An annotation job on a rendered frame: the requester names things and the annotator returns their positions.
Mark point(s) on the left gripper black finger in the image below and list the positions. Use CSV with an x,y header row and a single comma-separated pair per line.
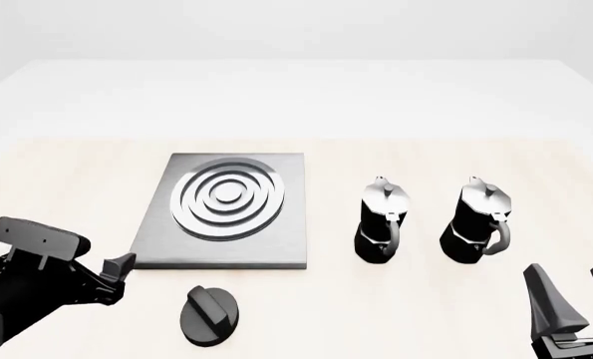
x,y
119,269

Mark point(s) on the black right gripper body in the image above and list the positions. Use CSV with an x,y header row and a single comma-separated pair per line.
x,y
575,349

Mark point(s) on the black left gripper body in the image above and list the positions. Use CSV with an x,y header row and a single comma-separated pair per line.
x,y
101,291

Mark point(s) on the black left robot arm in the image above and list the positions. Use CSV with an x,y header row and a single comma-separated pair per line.
x,y
22,299

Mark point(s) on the round black stove knob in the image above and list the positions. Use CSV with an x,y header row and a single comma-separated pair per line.
x,y
201,329

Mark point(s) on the flat grey stove plate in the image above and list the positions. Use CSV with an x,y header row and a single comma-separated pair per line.
x,y
256,247

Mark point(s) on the grey plate on black stalk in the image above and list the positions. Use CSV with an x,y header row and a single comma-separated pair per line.
x,y
32,235

